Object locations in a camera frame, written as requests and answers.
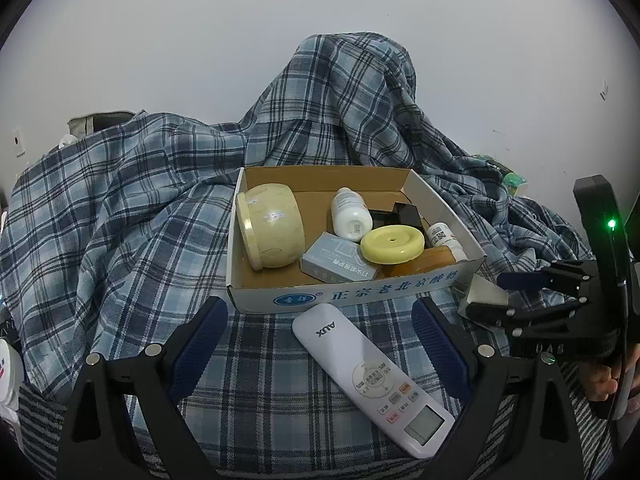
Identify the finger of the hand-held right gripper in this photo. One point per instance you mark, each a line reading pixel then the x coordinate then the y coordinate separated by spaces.
pixel 530 317
pixel 545 277

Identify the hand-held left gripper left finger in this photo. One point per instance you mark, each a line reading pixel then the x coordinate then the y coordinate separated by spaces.
pixel 197 350

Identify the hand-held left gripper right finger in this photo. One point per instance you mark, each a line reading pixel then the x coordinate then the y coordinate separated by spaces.
pixel 440 350

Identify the small silver box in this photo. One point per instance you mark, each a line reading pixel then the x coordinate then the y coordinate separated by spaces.
pixel 482 297

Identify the white remote control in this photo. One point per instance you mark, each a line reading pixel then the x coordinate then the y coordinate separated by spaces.
pixel 360 360

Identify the amber plastic bottle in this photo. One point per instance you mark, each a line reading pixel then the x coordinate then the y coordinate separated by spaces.
pixel 430 260

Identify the cardboard box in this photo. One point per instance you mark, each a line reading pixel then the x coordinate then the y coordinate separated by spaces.
pixel 350 297

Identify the yellow round disc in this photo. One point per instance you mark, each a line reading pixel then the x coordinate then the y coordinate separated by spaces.
pixel 392 243

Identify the small grey-blue carton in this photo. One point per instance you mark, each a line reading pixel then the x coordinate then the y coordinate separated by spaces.
pixel 340 262

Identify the large white plastic bottle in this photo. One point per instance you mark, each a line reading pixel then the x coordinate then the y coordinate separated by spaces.
pixel 350 217

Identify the person's right hand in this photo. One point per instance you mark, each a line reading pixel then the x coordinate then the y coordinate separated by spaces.
pixel 600 380

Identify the grey striped cloth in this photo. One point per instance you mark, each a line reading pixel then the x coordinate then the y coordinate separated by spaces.
pixel 582 400

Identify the green packet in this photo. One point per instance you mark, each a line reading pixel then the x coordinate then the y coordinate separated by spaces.
pixel 512 180

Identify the small black square box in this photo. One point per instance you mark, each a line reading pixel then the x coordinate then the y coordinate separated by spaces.
pixel 407 215

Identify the cream ceramic jar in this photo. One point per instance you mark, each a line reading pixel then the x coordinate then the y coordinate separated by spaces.
pixel 275 225

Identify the blue plaid blanket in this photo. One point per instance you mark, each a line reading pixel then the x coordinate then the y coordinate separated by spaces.
pixel 125 210

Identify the white labelled cream jar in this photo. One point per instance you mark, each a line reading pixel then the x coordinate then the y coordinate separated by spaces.
pixel 10 372

